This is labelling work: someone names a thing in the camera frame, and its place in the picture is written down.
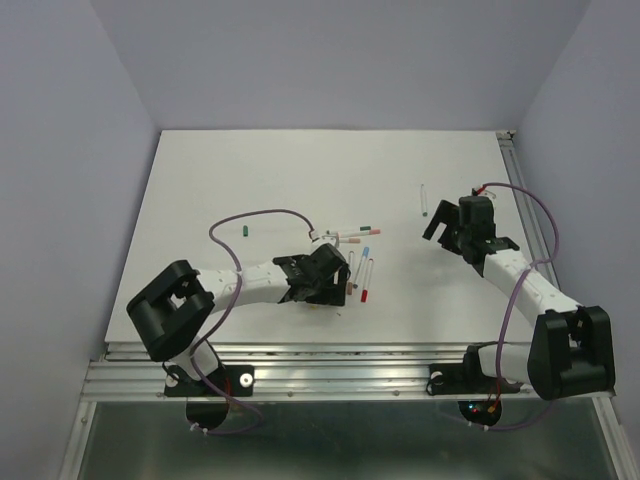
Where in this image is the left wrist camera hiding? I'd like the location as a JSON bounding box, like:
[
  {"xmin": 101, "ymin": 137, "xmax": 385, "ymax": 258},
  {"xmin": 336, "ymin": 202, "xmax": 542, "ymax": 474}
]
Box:
[{"xmin": 310, "ymin": 235, "xmax": 340, "ymax": 252}]

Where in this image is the red cap marker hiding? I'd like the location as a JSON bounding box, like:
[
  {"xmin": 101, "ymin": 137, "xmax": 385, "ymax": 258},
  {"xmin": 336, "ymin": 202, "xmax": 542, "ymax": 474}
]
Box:
[{"xmin": 360, "ymin": 258, "xmax": 375, "ymax": 303}]

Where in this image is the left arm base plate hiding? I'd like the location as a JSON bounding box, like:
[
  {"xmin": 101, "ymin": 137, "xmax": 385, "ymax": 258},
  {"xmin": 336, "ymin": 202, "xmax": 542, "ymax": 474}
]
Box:
[{"xmin": 157, "ymin": 363, "xmax": 256, "ymax": 426}]

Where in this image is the light blue cap marker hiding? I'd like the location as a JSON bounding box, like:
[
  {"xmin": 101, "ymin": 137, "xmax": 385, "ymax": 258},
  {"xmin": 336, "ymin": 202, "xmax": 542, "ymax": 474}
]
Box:
[{"xmin": 352, "ymin": 246, "xmax": 370, "ymax": 289}]

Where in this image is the dark green marker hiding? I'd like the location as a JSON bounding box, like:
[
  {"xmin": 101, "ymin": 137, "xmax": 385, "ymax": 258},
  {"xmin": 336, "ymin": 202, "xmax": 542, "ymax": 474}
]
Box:
[{"xmin": 420, "ymin": 184, "xmax": 428, "ymax": 217}]

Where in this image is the brown cap marker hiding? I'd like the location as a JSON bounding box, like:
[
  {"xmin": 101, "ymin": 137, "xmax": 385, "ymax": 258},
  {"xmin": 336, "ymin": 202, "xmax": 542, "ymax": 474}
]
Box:
[{"xmin": 346, "ymin": 250, "xmax": 355, "ymax": 295}]

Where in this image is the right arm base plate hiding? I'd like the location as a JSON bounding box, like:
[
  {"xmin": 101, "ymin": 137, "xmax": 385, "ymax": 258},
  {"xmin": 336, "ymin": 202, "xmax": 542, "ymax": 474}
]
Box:
[{"xmin": 426, "ymin": 342, "xmax": 522, "ymax": 429}]

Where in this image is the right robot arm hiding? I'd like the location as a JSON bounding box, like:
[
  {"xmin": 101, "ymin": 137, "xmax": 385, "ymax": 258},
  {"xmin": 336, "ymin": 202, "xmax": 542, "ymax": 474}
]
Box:
[{"xmin": 423, "ymin": 196, "xmax": 616, "ymax": 400}]

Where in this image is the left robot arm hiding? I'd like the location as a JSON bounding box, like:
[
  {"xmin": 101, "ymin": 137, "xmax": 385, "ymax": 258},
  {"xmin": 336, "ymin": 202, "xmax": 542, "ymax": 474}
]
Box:
[{"xmin": 126, "ymin": 243, "xmax": 350, "ymax": 394}]

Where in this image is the pink cap marker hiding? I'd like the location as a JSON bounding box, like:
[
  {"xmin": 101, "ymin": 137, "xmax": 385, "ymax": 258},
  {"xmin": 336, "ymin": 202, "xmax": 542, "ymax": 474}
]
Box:
[{"xmin": 336, "ymin": 229, "xmax": 381, "ymax": 237}]

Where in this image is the right side aluminium rail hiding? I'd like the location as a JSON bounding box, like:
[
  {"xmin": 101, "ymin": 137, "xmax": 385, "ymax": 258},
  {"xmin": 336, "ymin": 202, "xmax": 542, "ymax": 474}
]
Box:
[{"xmin": 489, "ymin": 131, "xmax": 553, "ymax": 260}]

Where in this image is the front aluminium rail frame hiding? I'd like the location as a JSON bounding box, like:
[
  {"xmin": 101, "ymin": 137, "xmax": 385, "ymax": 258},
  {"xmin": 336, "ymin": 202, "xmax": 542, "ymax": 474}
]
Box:
[{"xmin": 82, "ymin": 342, "xmax": 617, "ymax": 401}]

